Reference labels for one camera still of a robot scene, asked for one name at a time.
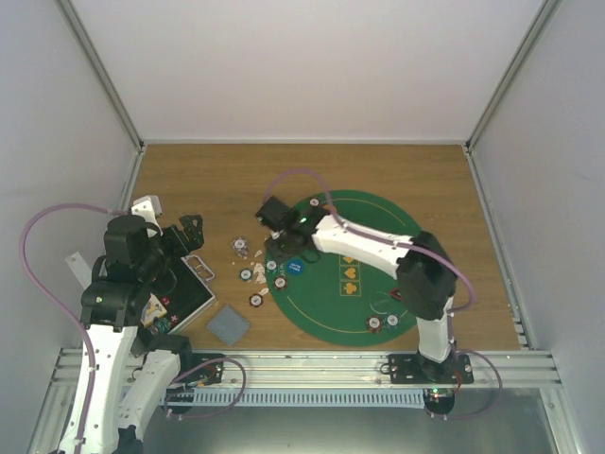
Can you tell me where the black aluminium poker case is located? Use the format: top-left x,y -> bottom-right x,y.
141,254 -> 216,336

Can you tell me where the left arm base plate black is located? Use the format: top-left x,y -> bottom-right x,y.
173,353 -> 225,388

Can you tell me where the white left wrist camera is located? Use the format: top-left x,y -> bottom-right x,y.
130,195 -> 163,227

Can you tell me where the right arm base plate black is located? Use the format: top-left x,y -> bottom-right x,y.
379,353 -> 475,385

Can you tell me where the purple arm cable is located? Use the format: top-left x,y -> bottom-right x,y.
19,202 -> 119,454
263,168 -> 503,421

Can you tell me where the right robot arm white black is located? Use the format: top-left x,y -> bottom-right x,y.
255,196 -> 457,383

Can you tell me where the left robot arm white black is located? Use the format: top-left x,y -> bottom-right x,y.
57,212 -> 204,453

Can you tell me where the teal green 50 chip stack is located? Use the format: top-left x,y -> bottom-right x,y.
239,268 -> 253,282

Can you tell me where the red black chip stack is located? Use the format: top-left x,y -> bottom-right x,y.
249,293 -> 264,307

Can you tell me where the grey ribbed card tray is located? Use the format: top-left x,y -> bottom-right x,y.
206,305 -> 250,346

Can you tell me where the green round poker mat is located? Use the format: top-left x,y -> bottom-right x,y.
266,189 -> 421,347

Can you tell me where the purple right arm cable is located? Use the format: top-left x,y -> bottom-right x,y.
263,168 -> 503,421

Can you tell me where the red black triangle all-in marker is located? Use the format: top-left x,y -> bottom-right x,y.
389,288 -> 402,302

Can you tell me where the grey slotted cable duct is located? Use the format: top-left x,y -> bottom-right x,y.
168,388 -> 424,410

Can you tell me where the blue small blind button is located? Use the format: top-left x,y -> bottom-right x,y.
286,259 -> 305,275

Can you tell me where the clear acrylic dealer button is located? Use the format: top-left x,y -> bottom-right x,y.
369,291 -> 394,315

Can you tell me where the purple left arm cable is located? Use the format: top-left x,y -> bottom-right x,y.
19,202 -> 119,454

